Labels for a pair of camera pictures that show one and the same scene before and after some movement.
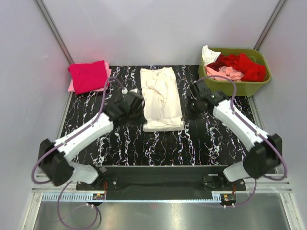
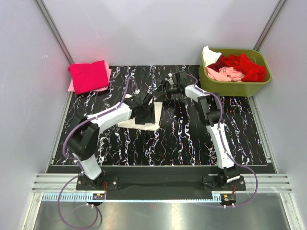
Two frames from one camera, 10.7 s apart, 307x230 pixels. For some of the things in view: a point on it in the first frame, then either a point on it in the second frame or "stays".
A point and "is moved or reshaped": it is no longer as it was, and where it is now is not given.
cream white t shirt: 162,101 is moved or reshaped
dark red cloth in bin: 218,63 stays
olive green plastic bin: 243,88 stays
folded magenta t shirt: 88,77 stays
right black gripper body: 194,110 to 170,90
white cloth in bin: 209,56 stays
